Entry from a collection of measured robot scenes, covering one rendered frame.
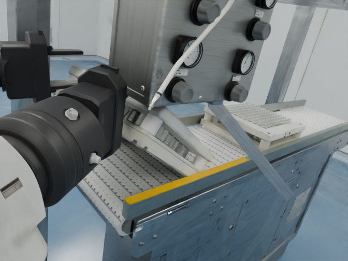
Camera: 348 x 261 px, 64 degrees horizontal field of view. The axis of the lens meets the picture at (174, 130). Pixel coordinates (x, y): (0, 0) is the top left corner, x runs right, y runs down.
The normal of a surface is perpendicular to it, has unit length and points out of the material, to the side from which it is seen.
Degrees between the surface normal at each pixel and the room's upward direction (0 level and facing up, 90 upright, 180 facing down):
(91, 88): 4
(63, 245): 0
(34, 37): 42
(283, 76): 90
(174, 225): 90
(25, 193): 61
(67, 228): 0
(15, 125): 49
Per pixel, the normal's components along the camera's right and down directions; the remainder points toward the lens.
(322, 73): -0.66, 0.18
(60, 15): 0.74, 0.38
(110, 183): 0.18, -0.91
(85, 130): 0.84, -0.36
